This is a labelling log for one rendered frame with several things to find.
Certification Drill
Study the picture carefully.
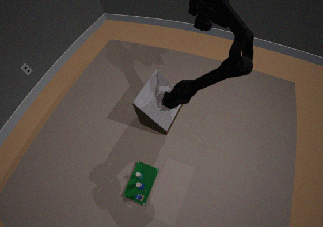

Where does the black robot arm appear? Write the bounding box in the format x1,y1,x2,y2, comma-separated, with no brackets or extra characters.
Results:
162,0,254,109

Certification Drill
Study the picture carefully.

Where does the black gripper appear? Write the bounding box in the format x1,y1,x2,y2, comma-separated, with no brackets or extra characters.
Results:
188,6,228,28

